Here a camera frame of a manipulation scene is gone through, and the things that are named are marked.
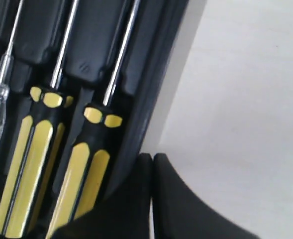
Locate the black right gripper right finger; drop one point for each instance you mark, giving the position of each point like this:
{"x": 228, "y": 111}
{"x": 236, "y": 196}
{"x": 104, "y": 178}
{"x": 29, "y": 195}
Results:
{"x": 178, "y": 213}

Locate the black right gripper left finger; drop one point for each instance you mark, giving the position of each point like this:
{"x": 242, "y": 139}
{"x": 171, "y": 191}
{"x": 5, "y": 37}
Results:
{"x": 123, "y": 215}

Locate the black plastic tool case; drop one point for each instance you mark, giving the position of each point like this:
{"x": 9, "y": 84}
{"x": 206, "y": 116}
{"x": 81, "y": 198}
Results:
{"x": 94, "y": 42}

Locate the yellow black screwdriver right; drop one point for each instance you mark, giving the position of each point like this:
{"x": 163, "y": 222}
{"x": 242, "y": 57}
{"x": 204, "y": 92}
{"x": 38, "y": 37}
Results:
{"x": 91, "y": 154}

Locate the yellow black screwdriver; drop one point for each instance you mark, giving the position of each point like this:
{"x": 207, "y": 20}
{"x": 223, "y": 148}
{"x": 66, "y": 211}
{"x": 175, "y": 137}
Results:
{"x": 91, "y": 154}
{"x": 40, "y": 135}

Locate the yellow black screwdriver left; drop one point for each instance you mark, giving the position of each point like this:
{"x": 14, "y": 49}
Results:
{"x": 40, "y": 135}

